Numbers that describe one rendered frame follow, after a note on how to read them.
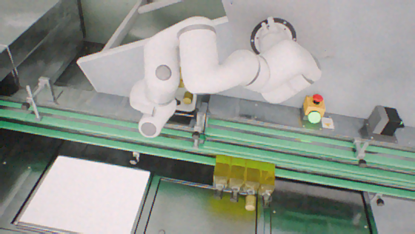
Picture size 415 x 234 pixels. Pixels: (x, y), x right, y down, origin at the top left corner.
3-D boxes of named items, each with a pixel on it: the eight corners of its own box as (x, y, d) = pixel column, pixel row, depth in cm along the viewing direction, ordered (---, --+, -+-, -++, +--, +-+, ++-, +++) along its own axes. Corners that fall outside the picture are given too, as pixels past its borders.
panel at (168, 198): (58, 156, 142) (15, 227, 117) (56, 152, 140) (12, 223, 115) (263, 193, 139) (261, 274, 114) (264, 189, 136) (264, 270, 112)
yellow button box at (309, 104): (301, 107, 134) (302, 120, 129) (306, 93, 129) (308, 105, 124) (318, 110, 134) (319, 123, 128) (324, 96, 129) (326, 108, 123)
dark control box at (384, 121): (367, 118, 133) (371, 133, 127) (376, 104, 128) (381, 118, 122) (387, 122, 133) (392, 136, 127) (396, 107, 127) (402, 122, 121)
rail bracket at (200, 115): (195, 133, 134) (189, 156, 124) (198, 101, 122) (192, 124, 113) (201, 134, 133) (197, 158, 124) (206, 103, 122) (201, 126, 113)
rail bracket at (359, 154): (349, 140, 126) (356, 167, 116) (356, 126, 121) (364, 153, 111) (359, 141, 125) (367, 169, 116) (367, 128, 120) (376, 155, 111)
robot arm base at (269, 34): (247, 21, 109) (247, 44, 97) (284, 9, 105) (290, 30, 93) (260, 59, 118) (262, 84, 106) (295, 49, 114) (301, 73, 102)
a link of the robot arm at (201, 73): (256, 36, 76) (221, 15, 65) (264, 92, 73) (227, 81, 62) (210, 54, 84) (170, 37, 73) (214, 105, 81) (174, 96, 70)
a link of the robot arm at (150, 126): (147, 95, 98) (177, 106, 99) (154, 82, 108) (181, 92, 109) (134, 135, 105) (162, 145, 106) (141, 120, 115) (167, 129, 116)
